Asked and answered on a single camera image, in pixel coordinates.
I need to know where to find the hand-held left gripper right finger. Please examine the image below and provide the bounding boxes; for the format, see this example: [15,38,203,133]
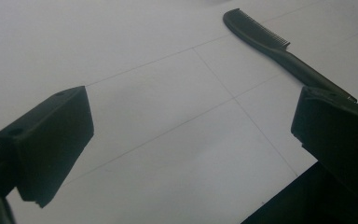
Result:
[291,86,358,200]

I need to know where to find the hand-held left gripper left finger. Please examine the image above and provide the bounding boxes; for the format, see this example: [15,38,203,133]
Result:
[0,86,95,209]

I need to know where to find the dark plastic comb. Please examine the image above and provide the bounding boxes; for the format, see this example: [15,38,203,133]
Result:
[223,7,358,104]

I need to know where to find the white table mat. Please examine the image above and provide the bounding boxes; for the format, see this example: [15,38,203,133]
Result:
[0,0,358,224]

